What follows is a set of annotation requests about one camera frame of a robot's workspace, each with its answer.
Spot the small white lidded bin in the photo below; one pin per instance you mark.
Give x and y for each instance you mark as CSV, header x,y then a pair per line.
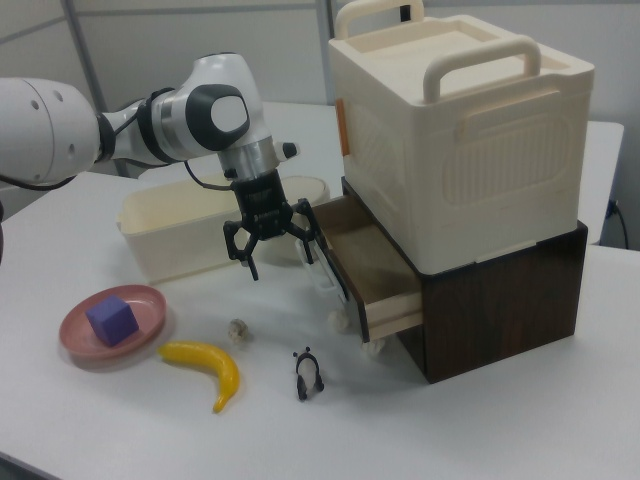
x,y
312,187

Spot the pink plate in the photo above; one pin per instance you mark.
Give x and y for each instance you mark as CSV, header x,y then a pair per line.
x,y
145,305

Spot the dark brown drawer cabinet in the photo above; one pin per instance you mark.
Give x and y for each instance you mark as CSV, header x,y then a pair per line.
x,y
500,310

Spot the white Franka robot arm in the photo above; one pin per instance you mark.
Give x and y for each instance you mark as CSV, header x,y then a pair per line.
x,y
45,130

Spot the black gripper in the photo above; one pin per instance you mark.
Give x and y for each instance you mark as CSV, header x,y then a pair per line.
x,y
262,210

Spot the cream open plastic container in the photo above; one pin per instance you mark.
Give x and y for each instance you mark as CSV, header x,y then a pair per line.
x,y
175,235

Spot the panda figurine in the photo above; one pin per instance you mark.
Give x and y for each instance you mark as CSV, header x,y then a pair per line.
x,y
306,370

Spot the purple cube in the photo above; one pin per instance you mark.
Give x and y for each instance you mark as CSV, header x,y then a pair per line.
x,y
112,320

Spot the yellow banana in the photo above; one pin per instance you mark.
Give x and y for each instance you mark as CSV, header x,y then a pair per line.
x,y
210,357

